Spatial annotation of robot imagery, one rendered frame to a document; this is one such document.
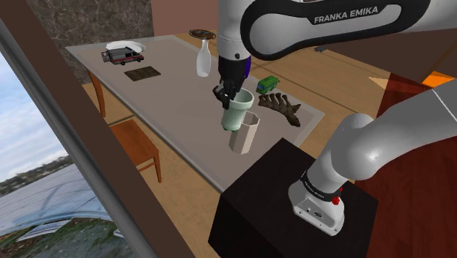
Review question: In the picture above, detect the white plate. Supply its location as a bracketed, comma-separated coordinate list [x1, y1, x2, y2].
[105, 40, 147, 53]

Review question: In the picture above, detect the white bottle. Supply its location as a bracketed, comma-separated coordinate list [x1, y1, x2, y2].
[196, 38, 212, 78]

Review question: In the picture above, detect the beige hexagonal cup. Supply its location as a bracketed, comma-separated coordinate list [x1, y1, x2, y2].
[228, 111, 261, 155]

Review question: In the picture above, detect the green toy bus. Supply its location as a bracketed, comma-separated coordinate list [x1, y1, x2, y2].
[255, 75, 280, 95]

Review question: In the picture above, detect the brown wooden chair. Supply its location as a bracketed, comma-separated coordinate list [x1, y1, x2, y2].
[108, 119, 163, 184]

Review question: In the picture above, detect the dark brown round plate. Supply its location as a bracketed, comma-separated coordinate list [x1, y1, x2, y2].
[188, 29, 218, 40]

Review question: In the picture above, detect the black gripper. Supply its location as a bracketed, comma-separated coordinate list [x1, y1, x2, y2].
[212, 55, 252, 111]

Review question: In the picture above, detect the pale green cup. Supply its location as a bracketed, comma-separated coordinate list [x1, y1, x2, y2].
[220, 88, 255, 133]

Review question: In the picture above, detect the grey toy ambulance van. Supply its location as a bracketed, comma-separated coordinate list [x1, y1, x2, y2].
[101, 47, 145, 66]

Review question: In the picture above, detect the black robot stand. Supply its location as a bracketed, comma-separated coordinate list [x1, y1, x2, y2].
[208, 137, 379, 258]

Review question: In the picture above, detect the dark brown rectangular mat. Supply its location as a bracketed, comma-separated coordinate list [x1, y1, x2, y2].
[123, 65, 163, 82]

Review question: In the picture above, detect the grey table with wooden legs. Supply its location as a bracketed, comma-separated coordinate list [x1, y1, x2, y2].
[65, 34, 326, 194]

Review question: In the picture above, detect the window with brown frame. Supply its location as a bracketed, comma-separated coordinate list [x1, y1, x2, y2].
[0, 0, 196, 258]

